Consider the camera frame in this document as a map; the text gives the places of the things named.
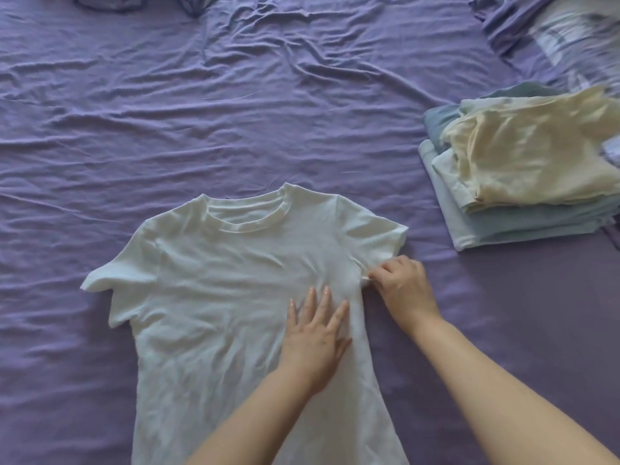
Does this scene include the person's left hand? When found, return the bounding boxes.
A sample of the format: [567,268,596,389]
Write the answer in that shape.
[278,286,353,397]

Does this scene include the floral pillow purple trim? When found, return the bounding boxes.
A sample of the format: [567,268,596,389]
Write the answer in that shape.
[467,0,620,250]

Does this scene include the person's left forearm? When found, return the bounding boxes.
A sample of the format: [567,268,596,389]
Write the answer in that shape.
[186,367,316,465]

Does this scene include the white t-shirt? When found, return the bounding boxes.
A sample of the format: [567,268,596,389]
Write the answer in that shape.
[79,182,411,465]

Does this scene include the pale yellow garment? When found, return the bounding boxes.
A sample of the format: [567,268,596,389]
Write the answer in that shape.
[439,87,620,205]

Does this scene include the purple sheet bed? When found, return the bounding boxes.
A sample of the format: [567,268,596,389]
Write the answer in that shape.
[0,0,620,465]

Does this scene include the person's right forearm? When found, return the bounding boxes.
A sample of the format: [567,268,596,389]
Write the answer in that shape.
[411,316,620,465]

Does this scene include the light blue denim jeans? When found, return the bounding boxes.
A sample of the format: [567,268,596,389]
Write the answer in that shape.
[422,81,620,236]

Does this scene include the crumpled purple grey quilt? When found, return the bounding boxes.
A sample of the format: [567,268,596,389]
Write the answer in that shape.
[72,0,222,17]

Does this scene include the person's right hand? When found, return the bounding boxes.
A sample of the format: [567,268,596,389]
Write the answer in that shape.
[367,254,442,333]

